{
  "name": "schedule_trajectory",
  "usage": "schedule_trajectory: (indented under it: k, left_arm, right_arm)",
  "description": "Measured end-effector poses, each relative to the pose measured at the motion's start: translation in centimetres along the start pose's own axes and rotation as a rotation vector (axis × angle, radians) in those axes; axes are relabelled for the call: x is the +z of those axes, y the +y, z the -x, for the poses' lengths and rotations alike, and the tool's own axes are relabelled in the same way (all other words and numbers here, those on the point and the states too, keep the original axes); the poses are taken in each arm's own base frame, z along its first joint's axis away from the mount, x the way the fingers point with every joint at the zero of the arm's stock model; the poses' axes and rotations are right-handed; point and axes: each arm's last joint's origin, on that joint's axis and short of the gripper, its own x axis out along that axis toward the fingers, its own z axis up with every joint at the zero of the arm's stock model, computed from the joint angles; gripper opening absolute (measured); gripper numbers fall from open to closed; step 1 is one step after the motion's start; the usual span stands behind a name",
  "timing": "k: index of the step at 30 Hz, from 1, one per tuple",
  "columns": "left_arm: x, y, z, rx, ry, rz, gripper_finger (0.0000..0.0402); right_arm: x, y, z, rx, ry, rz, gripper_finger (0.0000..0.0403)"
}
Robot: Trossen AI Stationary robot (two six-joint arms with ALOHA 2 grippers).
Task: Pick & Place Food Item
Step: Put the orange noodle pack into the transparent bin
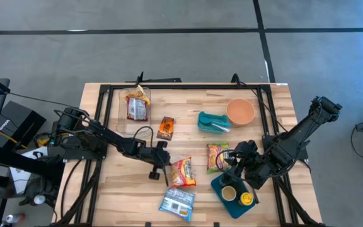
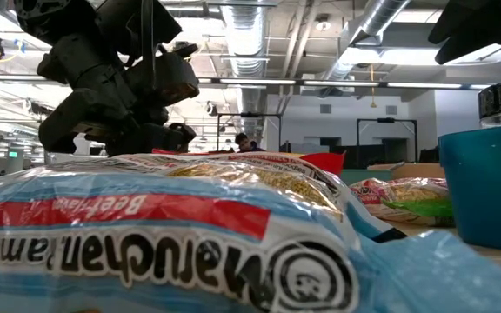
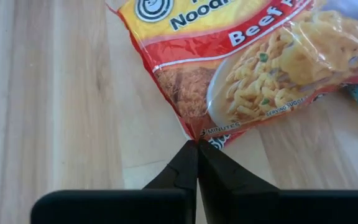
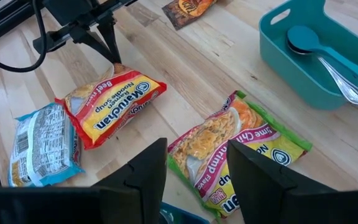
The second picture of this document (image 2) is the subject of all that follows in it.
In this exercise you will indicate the blue white beef ramen packet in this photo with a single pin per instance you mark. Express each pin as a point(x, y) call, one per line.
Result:
point(189, 243)

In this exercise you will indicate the long ceiling light strip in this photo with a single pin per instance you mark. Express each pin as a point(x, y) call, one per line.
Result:
point(320, 82)

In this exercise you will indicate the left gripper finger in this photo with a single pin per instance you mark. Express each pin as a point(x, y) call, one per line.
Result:
point(155, 139)
point(81, 121)

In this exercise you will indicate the person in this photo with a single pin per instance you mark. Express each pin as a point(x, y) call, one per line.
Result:
point(246, 143)

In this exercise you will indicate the metal spoon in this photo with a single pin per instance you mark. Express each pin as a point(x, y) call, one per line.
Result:
point(397, 166)

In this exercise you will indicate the green exit sign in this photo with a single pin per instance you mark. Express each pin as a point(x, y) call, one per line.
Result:
point(13, 154)

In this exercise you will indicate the silver round air duct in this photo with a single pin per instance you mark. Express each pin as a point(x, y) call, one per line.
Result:
point(363, 26)
point(246, 43)

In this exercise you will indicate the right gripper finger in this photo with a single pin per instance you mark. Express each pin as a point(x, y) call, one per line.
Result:
point(494, 37)
point(459, 21)

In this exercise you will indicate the red yellow beef ramen packet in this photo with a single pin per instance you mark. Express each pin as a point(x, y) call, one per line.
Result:
point(324, 161)

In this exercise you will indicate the black gantry frame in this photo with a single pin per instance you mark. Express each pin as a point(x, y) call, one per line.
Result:
point(250, 115)
point(385, 120)

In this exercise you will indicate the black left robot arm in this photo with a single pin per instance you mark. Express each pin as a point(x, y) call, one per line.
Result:
point(81, 17)

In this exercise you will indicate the lime chili shrimp ramen packet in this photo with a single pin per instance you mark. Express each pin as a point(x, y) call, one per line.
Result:
point(402, 195)

